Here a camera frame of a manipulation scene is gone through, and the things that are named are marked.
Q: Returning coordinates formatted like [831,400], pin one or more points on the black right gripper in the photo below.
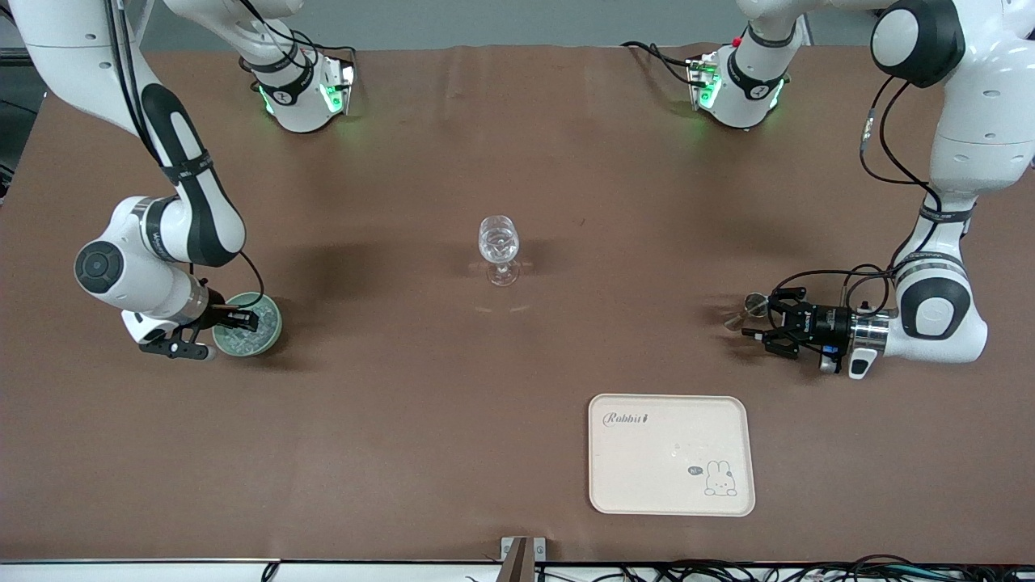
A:
[217,309]

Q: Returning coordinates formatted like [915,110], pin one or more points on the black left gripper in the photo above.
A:
[826,323]

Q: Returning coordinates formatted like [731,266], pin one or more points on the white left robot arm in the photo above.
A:
[986,105]

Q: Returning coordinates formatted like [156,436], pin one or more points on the pile of clear ice cubes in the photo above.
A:
[255,341]

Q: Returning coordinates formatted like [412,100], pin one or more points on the clear stemmed wine glass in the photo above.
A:
[499,242]

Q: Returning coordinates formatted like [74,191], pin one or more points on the green ceramic bowl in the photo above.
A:
[268,333]

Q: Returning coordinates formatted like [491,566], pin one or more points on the white rabbit print tray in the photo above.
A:
[671,453]

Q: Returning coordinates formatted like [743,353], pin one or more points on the brown table cover sheet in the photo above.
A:
[404,404]

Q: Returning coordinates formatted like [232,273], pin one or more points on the white table edge rail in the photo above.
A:
[121,572]

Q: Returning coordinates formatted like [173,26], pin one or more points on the small metal bracket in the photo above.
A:
[538,550]

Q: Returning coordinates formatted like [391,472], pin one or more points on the brown wooden post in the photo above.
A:
[517,566]

